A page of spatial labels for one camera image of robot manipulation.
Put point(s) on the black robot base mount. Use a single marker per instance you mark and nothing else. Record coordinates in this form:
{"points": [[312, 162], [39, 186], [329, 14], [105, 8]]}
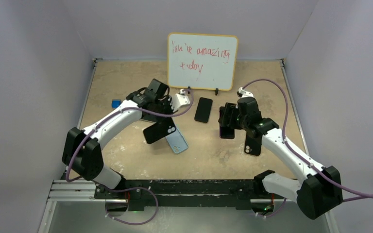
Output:
{"points": [[243, 194]]}

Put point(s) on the black smartphone with purple edge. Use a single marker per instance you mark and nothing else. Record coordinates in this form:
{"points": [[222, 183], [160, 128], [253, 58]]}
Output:
{"points": [[226, 133]]}

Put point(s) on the black phone case right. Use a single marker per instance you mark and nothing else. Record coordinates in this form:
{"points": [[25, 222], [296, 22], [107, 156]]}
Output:
{"points": [[253, 145]]}

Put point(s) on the yellow framed whiteboard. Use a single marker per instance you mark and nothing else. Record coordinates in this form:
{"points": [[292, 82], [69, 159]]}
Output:
{"points": [[201, 61]]}

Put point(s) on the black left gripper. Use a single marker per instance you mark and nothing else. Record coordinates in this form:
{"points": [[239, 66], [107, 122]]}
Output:
{"points": [[168, 101]]}

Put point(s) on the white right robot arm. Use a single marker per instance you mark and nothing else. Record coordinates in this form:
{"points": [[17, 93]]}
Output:
{"points": [[313, 189]]}

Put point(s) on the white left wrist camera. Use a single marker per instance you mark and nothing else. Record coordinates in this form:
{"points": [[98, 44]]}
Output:
{"points": [[179, 100]]}

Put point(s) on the small blue eraser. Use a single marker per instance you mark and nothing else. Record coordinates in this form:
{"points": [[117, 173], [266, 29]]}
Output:
{"points": [[115, 104]]}

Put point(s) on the black smartphone face down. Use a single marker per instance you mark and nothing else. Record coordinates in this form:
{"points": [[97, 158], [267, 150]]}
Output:
{"points": [[203, 110]]}

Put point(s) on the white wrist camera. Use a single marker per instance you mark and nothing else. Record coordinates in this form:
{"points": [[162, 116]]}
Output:
{"points": [[242, 93], [179, 100]]}

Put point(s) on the black phone case with cutouts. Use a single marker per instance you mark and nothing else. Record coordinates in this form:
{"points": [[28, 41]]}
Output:
{"points": [[159, 130]]}

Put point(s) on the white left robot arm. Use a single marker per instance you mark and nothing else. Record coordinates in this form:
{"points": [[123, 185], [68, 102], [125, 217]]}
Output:
{"points": [[83, 148]]}

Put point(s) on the aluminium frame rail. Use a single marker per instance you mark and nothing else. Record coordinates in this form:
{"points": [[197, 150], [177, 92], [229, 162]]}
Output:
{"points": [[77, 191]]}

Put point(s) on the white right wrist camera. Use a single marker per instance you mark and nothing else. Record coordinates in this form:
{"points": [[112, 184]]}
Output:
{"points": [[242, 93]]}

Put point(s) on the light blue phone case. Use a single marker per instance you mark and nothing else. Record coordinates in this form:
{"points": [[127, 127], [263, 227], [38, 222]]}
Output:
{"points": [[177, 142]]}

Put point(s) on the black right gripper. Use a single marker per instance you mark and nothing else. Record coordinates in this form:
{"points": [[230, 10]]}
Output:
{"points": [[230, 109]]}

